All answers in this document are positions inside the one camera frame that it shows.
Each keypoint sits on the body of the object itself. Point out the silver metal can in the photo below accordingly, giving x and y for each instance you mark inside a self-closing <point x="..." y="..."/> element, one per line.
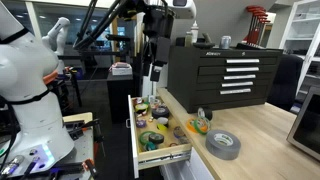
<point x="225" y="42"/>

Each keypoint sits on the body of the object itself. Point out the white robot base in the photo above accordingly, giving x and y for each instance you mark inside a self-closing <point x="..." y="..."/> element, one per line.
<point x="43" y="139"/>

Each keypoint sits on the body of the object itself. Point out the microwave oven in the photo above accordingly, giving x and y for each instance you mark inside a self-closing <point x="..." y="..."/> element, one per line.
<point x="305" y="132"/>

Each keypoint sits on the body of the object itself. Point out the white squeeze bottle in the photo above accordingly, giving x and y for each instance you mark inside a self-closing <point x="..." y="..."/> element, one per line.
<point x="194" y="31"/>

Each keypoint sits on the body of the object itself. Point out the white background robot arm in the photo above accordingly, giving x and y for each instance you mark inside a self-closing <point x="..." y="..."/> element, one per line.
<point x="56" y="37"/>

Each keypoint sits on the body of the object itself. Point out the black tape roll on counter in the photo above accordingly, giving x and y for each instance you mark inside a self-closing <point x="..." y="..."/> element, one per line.
<point x="205" y="112"/>

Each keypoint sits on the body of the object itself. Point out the white tape roll in drawer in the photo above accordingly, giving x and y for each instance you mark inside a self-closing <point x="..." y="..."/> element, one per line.
<point x="164" y="121"/>

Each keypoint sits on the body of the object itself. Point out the open wooden drawer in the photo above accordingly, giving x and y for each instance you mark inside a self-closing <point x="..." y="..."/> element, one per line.
<point x="173" y="149"/>

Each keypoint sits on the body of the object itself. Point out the green tape roll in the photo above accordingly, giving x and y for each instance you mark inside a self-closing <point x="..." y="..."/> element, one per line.
<point x="144" y="137"/>
<point x="202" y="125"/>

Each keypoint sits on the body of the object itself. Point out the green tape roll in drawer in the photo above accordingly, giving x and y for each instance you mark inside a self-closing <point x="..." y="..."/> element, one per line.
<point x="144" y="137"/>

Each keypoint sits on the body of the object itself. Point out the red T-handle wrench set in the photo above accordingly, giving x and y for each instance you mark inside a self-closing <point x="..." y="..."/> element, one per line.
<point x="258" y="21"/>

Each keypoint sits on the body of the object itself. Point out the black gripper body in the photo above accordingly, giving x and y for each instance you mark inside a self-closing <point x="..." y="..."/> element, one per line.
<point x="160" y="48"/>

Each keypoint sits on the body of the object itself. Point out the large grey duct tape roll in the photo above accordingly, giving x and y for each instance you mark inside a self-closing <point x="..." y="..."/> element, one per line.
<point x="222" y="144"/>

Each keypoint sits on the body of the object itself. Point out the teal tape roll in drawer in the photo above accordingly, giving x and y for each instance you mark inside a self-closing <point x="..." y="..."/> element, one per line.
<point x="150" y="146"/>

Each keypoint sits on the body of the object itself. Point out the blue tape roll in drawer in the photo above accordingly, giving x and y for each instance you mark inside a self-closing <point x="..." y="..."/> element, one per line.
<point x="141" y="123"/>

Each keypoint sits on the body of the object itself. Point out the black metal tool chest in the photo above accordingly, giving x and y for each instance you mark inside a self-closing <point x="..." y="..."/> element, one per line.
<point x="221" y="79"/>

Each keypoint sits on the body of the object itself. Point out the black office chair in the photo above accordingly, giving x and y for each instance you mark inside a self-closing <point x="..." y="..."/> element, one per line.
<point x="284" y="88"/>

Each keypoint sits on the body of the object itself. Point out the orange tape roll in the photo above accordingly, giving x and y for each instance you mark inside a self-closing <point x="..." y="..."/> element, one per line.
<point x="190" y="126"/>

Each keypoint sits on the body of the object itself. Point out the yellow tape roll in drawer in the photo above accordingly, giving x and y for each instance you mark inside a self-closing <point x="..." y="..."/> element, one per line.
<point x="162" y="127"/>

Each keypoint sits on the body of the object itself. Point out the black tape roll in drawer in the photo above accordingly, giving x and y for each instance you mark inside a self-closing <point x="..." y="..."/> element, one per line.
<point x="160" y="112"/>

